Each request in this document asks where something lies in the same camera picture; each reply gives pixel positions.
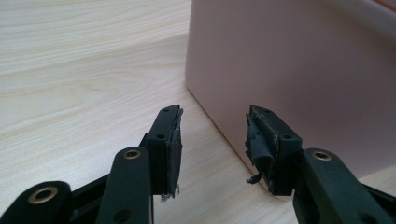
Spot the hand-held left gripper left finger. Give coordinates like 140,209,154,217
139,104,185,203

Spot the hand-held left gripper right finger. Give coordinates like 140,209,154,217
245,105,304,197

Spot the pink plastic storage box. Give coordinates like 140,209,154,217
184,0,396,192

